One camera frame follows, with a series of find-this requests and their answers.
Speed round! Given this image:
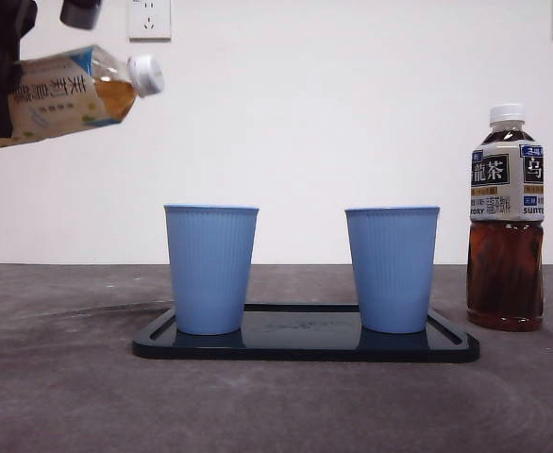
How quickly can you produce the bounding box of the white wall socket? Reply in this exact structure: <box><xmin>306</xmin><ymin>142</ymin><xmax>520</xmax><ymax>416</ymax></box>
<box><xmin>127</xmin><ymin>0</ymin><xmax>173</xmax><ymax>42</ymax></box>

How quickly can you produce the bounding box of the jasmine oolong tea bottle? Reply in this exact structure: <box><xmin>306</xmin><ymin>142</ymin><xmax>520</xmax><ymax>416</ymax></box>
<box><xmin>0</xmin><ymin>43</ymin><xmax>166</xmax><ymax>153</ymax></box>

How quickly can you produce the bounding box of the dark oolong tea bottle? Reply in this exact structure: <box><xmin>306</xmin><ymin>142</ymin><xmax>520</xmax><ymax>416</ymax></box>
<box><xmin>465</xmin><ymin>103</ymin><xmax>545</xmax><ymax>333</ymax></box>

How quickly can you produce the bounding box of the blue ribbed plastic cup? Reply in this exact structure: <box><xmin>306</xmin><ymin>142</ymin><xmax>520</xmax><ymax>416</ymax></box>
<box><xmin>163</xmin><ymin>204</ymin><xmax>261</xmax><ymax>336</ymax></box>
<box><xmin>344</xmin><ymin>206</ymin><xmax>442</xmax><ymax>335</ymax></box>

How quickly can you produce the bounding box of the dark teal plastic tray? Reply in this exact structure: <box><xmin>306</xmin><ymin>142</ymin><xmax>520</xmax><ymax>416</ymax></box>
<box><xmin>131</xmin><ymin>303</ymin><xmax>481</xmax><ymax>363</ymax></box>

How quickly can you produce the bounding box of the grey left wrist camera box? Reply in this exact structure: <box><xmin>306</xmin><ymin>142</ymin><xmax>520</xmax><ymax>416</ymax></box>
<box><xmin>59</xmin><ymin>0</ymin><xmax>103</xmax><ymax>30</ymax></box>

